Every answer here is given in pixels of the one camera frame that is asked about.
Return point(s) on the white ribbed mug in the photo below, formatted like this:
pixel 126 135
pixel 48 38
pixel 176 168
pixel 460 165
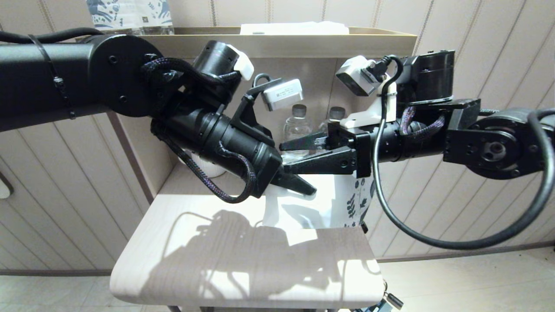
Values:
pixel 208 169

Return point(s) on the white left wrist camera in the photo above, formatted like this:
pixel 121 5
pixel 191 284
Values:
pixel 282 93

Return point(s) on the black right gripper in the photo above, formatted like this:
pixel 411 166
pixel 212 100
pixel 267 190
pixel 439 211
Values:
pixel 364 151

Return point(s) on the white wall fixture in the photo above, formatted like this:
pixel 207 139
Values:
pixel 5 188

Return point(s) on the clear water bottle grey cap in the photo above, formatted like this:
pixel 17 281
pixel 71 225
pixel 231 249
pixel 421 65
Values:
pixel 334 115
pixel 297 128

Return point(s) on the white floral zip pouch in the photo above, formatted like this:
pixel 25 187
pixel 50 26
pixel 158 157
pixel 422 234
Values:
pixel 321 199

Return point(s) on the floral pouches on top shelf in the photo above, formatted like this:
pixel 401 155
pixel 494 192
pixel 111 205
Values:
pixel 104 11

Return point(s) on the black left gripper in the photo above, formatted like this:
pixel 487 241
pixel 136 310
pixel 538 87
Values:
pixel 266 175

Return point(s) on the water bottle blue patterned label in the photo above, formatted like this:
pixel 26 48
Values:
pixel 158 15

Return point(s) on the white blue packet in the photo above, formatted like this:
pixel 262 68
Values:
pixel 295 29

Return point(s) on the beige wooden shelf unit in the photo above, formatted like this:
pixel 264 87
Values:
pixel 303 43

